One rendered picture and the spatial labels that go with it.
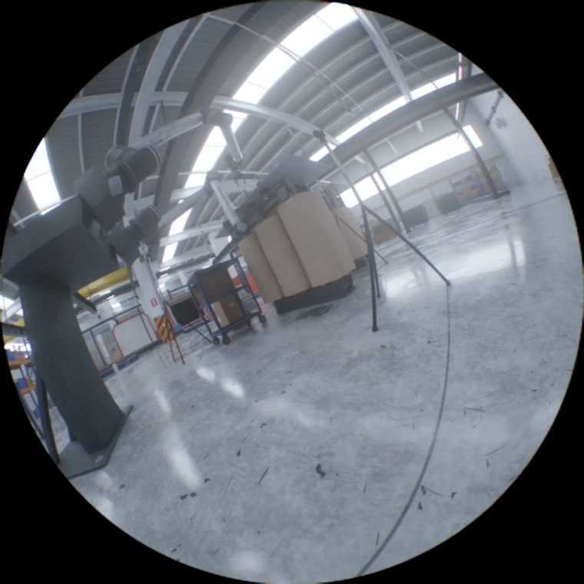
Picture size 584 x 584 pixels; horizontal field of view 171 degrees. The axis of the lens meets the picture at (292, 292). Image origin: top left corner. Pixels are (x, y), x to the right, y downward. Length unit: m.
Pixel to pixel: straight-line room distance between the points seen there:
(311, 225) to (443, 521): 1.86
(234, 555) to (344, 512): 0.24
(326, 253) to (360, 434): 1.51
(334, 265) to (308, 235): 0.36
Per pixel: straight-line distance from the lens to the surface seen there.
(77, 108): 9.72
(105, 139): 11.78
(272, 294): 2.38
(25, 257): 1.38
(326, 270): 1.77
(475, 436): 0.48
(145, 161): 1.32
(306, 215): 1.81
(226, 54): 4.76
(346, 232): 3.43
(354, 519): 0.43
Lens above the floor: 0.41
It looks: 5 degrees down
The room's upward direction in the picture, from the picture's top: 25 degrees counter-clockwise
